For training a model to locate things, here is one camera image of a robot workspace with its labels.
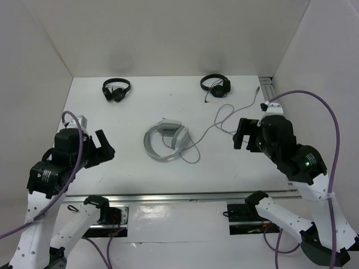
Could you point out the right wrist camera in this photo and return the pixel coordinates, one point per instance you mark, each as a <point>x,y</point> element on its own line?
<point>271,108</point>

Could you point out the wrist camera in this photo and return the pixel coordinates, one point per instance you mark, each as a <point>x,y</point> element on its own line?
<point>271,108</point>
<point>82,121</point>

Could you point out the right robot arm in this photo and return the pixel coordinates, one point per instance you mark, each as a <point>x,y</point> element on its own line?
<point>327,236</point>

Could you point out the black headphones left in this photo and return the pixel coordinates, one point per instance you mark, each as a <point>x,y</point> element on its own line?
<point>115,93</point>

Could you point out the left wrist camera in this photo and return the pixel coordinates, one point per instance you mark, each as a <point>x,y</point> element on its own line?
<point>82,121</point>

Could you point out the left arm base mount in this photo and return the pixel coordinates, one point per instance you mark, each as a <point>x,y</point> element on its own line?
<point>114,224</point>

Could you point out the aluminium front rail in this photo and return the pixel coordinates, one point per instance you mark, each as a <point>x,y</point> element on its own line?
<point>229,197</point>

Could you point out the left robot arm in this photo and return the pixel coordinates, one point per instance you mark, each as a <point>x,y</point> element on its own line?
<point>47,187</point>

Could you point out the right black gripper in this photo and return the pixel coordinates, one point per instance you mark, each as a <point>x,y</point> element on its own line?
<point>247,126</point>

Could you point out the black headphones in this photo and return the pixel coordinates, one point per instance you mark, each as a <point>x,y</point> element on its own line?
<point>115,93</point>
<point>220,88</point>

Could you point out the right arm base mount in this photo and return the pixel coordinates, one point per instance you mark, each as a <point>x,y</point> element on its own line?
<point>243,221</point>

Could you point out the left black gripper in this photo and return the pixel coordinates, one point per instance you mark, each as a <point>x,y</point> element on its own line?
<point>105,152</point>

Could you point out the black headphones right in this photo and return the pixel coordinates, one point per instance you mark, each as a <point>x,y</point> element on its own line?
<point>220,88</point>

